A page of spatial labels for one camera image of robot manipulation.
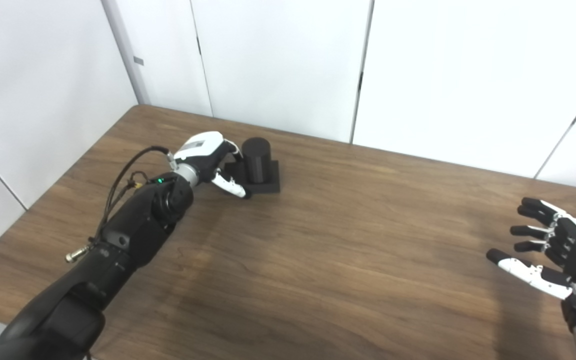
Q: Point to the black peg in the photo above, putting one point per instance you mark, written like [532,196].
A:
[257,160]

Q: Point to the grey vertical wall post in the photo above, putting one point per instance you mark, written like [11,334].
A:
[125,50]

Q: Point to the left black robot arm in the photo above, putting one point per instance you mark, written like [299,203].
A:
[128,235]

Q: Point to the small grey tag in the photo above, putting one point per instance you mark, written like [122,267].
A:
[138,60]

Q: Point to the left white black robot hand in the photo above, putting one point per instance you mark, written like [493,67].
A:
[200,147]

